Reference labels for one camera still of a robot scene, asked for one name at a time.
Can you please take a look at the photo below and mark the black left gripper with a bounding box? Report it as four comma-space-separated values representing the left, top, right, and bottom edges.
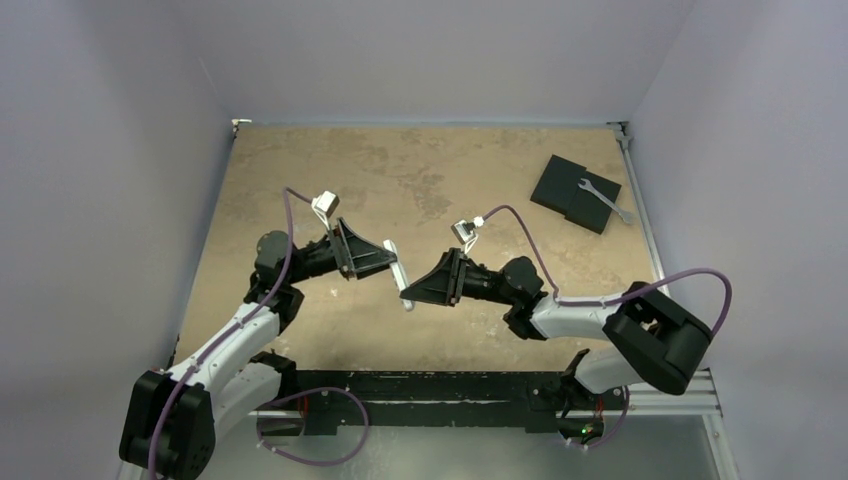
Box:
285, 218, 395, 285

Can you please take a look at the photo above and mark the white remote control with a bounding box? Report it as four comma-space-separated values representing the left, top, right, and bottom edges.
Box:
383, 239, 415, 312

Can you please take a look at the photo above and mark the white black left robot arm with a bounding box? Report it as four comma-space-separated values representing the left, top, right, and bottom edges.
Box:
118, 219, 407, 479

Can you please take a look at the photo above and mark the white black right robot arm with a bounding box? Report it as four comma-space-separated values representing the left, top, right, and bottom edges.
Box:
391, 248, 714, 407

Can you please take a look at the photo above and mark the black foam pad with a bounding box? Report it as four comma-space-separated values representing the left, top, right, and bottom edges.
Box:
530, 155, 622, 234

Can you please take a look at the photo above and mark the silver open-end wrench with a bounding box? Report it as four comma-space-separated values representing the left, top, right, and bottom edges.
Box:
578, 178, 635, 225

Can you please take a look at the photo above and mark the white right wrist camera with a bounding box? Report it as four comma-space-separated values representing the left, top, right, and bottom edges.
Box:
451, 216, 485, 254

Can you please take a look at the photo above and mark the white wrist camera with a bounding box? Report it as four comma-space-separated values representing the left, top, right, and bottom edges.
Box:
451, 216, 485, 254
310, 190, 340, 231

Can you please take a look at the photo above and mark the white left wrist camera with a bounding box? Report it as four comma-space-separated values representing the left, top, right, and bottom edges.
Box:
310, 190, 340, 231

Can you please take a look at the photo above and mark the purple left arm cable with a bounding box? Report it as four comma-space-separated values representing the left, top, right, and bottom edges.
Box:
145, 186, 314, 480

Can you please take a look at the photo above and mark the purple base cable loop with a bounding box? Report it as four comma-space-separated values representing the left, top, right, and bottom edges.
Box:
255, 389, 371, 468

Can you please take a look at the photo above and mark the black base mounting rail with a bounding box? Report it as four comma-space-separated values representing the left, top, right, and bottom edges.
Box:
258, 370, 625, 440

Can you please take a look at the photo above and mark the aluminium table edge frame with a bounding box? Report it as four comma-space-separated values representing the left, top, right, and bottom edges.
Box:
607, 122, 739, 479

